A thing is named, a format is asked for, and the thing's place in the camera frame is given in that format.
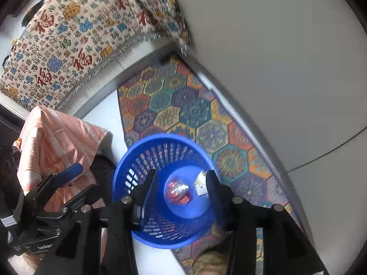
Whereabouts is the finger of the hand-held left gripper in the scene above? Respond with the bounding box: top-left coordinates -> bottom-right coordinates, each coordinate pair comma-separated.
24,163 -> 83,208
57,185 -> 100,221

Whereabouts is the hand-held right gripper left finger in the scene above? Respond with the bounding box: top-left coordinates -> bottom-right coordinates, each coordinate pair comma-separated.
34,170 -> 158,275

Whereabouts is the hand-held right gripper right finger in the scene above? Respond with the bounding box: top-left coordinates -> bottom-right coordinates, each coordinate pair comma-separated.
206,170 -> 327,275

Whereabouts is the blue plastic basket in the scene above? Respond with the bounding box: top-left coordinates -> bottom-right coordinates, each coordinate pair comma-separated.
111,133 -> 222,249

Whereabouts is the white paper wrapper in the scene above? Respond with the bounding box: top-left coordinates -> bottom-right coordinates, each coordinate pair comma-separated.
193,170 -> 210,196

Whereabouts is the orange striped tablecloth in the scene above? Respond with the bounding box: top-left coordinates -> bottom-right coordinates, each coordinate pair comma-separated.
16,105 -> 108,215

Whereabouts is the red and clear crumpled wrapper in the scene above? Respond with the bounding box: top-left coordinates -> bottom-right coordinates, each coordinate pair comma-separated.
164,178 -> 192,205

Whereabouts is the brown furry slipper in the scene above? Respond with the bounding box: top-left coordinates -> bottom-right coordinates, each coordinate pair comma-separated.
192,250 -> 230,275

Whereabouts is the colourful hexagon pattern rug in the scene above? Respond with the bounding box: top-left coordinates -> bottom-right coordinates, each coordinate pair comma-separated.
117,54 -> 304,275

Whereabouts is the beige printed blanket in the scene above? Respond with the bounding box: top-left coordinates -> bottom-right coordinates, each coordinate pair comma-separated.
0,0 -> 191,112

